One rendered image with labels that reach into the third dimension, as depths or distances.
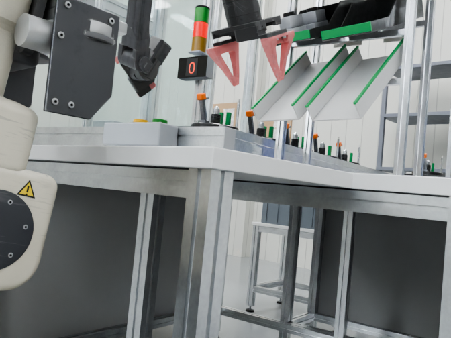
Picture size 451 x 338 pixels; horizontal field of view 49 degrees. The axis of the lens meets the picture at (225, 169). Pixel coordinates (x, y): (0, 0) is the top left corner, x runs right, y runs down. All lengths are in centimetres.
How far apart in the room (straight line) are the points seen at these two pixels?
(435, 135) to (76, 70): 490
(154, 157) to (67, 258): 137
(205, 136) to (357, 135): 462
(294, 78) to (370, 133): 437
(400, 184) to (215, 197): 37
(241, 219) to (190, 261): 575
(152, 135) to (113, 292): 114
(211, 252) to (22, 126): 30
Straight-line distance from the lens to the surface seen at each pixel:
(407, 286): 275
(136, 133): 130
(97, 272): 218
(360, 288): 283
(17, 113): 70
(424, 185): 91
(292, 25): 130
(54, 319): 210
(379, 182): 93
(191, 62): 168
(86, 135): 157
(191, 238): 69
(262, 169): 72
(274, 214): 343
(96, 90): 74
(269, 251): 636
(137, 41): 137
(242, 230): 642
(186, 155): 68
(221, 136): 121
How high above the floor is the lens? 80
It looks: 3 degrees up
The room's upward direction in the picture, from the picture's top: 5 degrees clockwise
